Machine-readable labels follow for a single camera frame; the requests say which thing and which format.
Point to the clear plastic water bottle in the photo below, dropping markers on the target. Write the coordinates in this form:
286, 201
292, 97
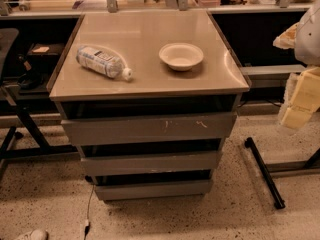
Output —
105, 62

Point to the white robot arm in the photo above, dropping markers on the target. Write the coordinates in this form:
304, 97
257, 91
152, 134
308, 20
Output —
304, 38

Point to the black table frame left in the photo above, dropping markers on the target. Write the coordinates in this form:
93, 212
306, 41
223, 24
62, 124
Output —
8, 37

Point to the grey top drawer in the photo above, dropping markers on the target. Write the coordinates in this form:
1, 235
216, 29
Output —
144, 129

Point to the grey middle drawer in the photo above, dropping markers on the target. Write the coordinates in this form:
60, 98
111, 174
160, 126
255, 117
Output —
151, 163

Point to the grey drawer cabinet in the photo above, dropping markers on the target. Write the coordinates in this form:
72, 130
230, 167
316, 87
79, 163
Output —
213, 86

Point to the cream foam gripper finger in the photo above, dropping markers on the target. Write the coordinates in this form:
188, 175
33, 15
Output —
301, 98

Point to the white paper bowl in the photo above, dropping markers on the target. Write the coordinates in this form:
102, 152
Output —
181, 56

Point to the white shoe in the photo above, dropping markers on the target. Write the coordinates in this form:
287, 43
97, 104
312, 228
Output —
37, 234

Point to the black box under bench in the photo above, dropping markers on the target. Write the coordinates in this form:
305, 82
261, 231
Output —
45, 55

